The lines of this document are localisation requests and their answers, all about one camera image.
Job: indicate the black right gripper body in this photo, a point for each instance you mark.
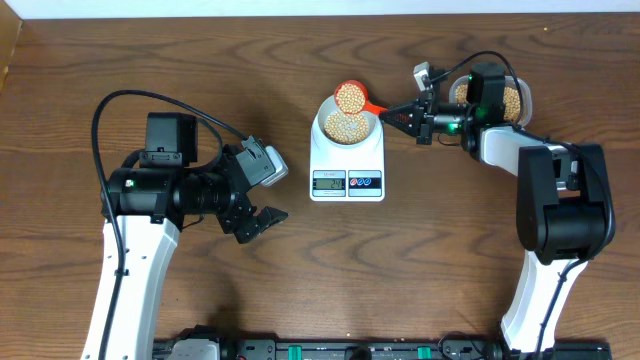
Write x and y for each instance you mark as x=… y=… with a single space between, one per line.
x=437 y=122

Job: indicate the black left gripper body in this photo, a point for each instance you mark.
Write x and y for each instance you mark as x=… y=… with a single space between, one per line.
x=217 y=196

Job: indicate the red plastic measuring scoop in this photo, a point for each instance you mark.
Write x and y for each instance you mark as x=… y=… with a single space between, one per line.
x=351 y=97

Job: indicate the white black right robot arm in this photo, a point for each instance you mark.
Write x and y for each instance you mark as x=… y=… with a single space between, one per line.
x=564 y=208

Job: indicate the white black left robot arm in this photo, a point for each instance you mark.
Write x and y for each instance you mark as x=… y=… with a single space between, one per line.
x=144 y=205

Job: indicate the soybeans in grey bowl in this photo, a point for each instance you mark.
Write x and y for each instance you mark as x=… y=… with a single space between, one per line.
x=346 y=129

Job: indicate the grey plastic bowl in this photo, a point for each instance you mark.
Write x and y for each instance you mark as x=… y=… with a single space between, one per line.
x=327 y=108

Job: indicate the white digital kitchen scale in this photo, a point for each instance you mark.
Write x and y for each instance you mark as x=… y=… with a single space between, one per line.
x=347 y=173

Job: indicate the clear container of soybeans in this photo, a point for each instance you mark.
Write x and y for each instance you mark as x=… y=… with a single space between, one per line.
x=517 y=98

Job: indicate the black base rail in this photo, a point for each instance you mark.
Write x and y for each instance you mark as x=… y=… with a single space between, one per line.
x=202 y=342

